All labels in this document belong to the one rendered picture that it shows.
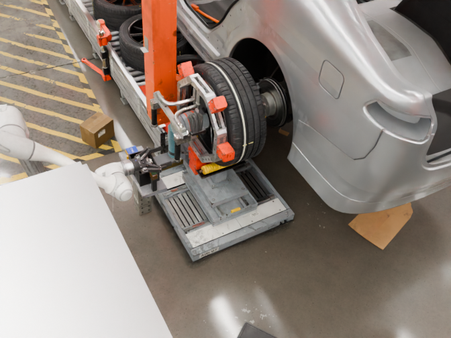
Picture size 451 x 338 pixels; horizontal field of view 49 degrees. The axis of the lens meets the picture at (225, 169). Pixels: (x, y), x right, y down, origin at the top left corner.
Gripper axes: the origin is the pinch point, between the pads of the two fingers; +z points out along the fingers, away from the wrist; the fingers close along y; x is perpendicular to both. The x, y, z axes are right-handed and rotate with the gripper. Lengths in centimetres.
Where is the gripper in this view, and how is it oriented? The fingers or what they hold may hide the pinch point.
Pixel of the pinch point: (164, 155)
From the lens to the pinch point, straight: 289.8
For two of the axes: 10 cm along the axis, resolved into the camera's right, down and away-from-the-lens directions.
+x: 0.9, -6.8, -7.3
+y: 4.8, 6.7, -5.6
